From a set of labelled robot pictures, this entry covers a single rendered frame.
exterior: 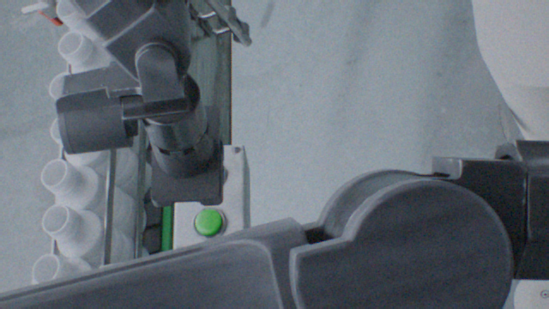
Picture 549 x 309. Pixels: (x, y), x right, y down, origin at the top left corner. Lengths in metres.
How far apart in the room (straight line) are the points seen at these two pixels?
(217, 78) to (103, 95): 0.66
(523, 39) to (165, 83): 0.33
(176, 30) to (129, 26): 0.04
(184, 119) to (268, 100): 1.71
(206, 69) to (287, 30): 1.18
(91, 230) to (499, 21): 0.67
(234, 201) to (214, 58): 0.45
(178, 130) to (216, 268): 0.45
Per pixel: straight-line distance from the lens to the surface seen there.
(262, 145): 2.57
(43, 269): 1.22
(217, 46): 1.61
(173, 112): 0.92
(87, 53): 1.33
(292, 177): 2.50
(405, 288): 0.47
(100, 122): 0.93
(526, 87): 0.66
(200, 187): 1.00
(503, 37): 0.68
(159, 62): 0.87
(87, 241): 1.23
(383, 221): 0.47
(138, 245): 1.30
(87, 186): 1.26
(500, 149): 0.54
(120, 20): 0.87
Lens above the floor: 2.05
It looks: 54 degrees down
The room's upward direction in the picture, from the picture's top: 44 degrees counter-clockwise
